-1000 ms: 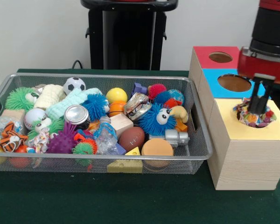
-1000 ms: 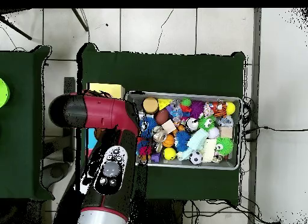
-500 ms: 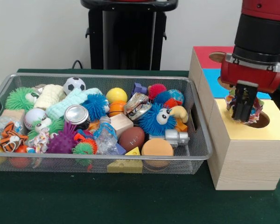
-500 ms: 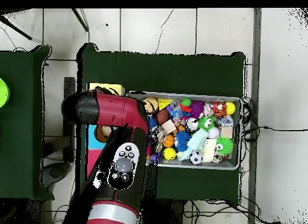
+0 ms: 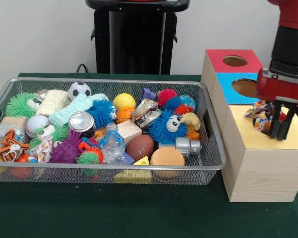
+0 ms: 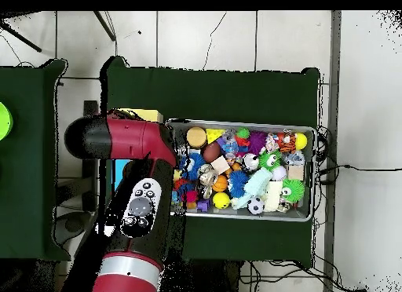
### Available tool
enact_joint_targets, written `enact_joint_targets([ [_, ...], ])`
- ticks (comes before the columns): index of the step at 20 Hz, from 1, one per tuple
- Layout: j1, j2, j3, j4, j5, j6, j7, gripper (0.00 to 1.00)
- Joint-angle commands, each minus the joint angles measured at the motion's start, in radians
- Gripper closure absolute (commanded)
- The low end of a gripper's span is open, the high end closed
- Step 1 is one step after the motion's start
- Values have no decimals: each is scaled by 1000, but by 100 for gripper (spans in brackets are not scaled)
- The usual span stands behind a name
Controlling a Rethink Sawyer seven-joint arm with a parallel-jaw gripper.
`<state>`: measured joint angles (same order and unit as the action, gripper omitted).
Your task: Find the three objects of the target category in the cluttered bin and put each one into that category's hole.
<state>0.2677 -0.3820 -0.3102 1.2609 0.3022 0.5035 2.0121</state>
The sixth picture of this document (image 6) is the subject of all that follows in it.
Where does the clear mesh bin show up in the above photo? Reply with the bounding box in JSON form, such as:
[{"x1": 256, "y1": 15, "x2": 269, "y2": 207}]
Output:
[{"x1": 166, "y1": 119, "x2": 318, "y2": 224}]

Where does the wooden three-hole box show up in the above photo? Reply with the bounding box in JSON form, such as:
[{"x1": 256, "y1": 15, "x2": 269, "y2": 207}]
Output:
[{"x1": 112, "y1": 107, "x2": 164, "y2": 189}]

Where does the blue fuzzy monster toy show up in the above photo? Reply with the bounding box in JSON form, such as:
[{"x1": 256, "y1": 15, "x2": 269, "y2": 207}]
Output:
[{"x1": 181, "y1": 153, "x2": 207, "y2": 182}]

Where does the brown toy football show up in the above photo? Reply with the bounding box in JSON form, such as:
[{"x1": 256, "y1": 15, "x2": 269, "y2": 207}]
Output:
[{"x1": 202, "y1": 143, "x2": 223, "y2": 164}]

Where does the yellow cheese wedge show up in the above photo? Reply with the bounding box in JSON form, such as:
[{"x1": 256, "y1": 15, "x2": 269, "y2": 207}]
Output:
[{"x1": 206, "y1": 128, "x2": 226, "y2": 144}]

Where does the yellow ball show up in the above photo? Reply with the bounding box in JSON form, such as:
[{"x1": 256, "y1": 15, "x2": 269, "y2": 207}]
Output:
[{"x1": 212, "y1": 191, "x2": 232, "y2": 211}]

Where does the purple spiky ball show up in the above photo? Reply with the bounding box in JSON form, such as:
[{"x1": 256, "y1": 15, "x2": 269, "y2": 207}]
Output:
[{"x1": 247, "y1": 131, "x2": 268, "y2": 155}]

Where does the mint green knit cloth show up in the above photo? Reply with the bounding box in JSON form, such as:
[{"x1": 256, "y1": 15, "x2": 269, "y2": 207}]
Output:
[{"x1": 232, "y1": 169, "x2": 272, "y2": 210}]

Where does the dark green tablecloth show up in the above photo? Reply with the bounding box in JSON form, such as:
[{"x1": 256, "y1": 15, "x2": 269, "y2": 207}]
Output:
[{"x1": 99, "y1": 56, "x2": 321, "y2": 269}]

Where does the black and white soccer ball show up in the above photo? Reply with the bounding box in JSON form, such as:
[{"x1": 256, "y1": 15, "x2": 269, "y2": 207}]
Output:
[{"x1": 247, "y1": 197, "x2": 266, "y2": 217}]

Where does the cream knit cloth roll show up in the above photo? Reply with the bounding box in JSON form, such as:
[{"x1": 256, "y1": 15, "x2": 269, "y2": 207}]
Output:
[{"x1": 264, "y1": 181, "x2": 284, "y2": 213}]

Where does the orange tiger plush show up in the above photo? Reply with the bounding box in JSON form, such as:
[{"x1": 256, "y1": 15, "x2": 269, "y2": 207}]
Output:
[{"x1": 274, "y1": 132, "x2": 298, "y2": 154}]

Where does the green spiky ball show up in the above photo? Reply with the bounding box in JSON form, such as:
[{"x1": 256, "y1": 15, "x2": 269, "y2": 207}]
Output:
[{"x1": 280, "y1": 178, "x2": 306, "y2": 204}]

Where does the black upright bar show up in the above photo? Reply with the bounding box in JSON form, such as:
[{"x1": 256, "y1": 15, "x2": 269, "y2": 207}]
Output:
[{"x1": 82, "y1": 100, "x2": 101, "y2": 213}]

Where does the black tripod leg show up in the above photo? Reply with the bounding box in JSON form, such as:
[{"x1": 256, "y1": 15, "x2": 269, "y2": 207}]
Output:
[
  {"x1": 93, "y1": 10, "x2": 117, "y2": 42},
  {"x1": 0, "y1": 18, "x2": 42, "y2": 53}
]

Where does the green covered side table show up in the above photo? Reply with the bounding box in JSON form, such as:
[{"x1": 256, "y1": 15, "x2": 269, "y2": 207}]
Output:
[{"x1": 0, "y1": 58, "x2": 70, "y2": 263}]

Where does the lime green round object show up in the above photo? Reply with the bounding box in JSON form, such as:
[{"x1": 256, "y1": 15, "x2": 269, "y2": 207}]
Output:
[{"x1": 0, "y1": 101, "x2": 13, "y2": 142}]

